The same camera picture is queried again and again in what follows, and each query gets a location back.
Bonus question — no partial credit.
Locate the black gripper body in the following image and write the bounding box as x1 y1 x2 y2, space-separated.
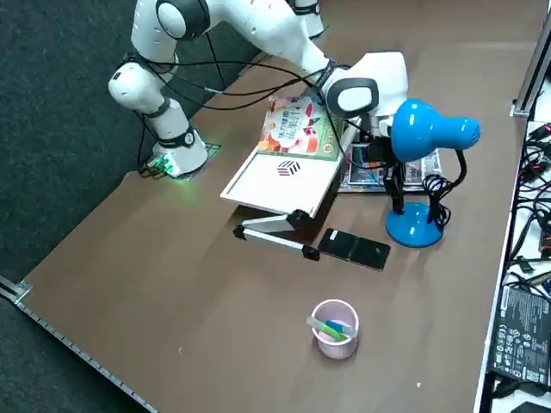
365 136 404 173

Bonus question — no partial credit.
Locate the blue desk lamp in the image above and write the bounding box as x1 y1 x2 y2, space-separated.
384 97 482 250

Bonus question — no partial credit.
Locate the small colourful comic booklet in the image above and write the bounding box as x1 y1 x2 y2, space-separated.
346 144 425 187

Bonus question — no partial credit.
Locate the black folding phone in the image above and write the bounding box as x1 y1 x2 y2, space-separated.
317 227 392 273

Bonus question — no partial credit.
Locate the white folding reading stand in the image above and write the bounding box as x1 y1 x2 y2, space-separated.
219 128 376 263

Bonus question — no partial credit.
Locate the pink pen cup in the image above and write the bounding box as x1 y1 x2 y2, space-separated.
310 299 361 361

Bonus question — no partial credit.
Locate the black labelled power brick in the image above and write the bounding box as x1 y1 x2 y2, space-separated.
487 282 551 387

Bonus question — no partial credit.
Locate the black lamp power cable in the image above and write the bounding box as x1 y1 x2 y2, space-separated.
421 171 453 229

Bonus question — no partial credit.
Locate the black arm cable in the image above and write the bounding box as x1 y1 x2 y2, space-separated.
128 32 362 173

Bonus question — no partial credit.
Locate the aluminium camera post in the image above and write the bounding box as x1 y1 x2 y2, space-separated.
510 29 551 118

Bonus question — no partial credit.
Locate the black cable white tag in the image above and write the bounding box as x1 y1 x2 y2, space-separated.
163 64 332 114

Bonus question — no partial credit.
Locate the aluminium table edge rail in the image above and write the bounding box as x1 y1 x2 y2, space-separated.
0 274 158 413

